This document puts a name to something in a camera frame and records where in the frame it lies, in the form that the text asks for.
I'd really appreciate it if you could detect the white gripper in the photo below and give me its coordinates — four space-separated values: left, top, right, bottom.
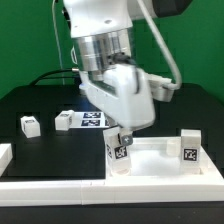
80 64 174 146

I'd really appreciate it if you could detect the white square table top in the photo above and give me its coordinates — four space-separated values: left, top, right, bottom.
106 137 221 179

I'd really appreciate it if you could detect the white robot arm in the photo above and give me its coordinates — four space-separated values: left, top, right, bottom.
63 0 193 146

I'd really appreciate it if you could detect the white fiducial marker sheet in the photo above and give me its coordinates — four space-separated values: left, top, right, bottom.
71 112 109 128

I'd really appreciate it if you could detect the white U-shaped obstacle fence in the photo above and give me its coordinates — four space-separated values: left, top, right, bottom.
0 139 224 208

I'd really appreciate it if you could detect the black cable at base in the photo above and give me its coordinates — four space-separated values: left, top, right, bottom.
29 67 81 87

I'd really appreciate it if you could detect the grey hanging cable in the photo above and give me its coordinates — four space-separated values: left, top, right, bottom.
51 0 66 86

